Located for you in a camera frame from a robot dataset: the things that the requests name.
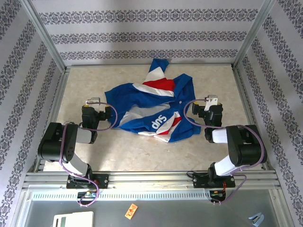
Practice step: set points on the blue red white jacket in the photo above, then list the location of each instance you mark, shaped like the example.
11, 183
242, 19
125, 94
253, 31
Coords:
146, 101

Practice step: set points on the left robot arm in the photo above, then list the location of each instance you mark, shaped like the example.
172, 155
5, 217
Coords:
54, 142

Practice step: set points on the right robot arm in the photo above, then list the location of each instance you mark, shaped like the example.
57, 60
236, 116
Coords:
246, 146

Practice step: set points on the grey metal panel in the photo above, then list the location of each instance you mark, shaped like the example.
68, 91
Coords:
189, 212

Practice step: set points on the orange printed card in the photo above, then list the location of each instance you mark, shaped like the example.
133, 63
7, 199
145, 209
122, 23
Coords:
131, 210

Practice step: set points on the white box with display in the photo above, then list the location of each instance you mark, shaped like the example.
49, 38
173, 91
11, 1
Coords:
71, 220

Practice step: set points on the grey blue clip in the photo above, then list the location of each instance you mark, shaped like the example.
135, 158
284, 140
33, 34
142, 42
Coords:
256, 218

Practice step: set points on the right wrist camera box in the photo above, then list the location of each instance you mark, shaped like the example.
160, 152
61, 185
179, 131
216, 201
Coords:
211, 100

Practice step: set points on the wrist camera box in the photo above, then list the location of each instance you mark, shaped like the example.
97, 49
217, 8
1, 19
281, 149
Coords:
93, 99
211, 100

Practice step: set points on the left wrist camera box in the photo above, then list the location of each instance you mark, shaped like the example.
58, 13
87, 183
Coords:
93, 99

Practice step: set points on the aluminium table side rail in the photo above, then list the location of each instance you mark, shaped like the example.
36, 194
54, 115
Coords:
55, 113
246, 101

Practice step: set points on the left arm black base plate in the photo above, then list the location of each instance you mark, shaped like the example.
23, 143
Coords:
101, 180

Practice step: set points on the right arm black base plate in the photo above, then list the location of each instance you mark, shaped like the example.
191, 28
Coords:
200, 180

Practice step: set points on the aluminium mounting rail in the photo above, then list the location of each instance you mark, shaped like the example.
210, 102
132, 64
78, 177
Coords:
151, 179

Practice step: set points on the aluminium frame post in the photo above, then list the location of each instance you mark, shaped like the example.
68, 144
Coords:
43, 35
254, 33

